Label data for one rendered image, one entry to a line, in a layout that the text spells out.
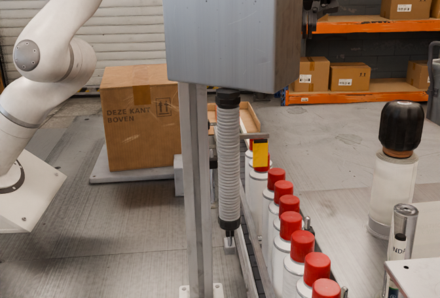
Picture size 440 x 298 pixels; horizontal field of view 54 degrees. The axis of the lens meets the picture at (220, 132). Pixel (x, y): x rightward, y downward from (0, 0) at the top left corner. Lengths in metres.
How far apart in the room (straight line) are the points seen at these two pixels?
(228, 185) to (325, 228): 0.46
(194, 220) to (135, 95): 0.62
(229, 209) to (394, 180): 0.43
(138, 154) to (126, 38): 3.93
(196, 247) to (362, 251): 0.36
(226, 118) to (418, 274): 0.29
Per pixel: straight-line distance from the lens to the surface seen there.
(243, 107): 1.97
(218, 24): 0.57
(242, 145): 1.45
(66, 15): 1.08
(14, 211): 1.23
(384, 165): 0.95
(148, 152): 1.37
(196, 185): 0.75
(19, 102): 1.16
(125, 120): 1.33
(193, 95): 0.69
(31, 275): 1.06
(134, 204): 1.24
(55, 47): 1.05
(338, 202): 1.14
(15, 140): 1.21
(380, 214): 1.00
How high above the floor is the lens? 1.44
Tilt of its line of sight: 21 degrees down
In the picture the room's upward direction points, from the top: 1 degrees counter-clockwise
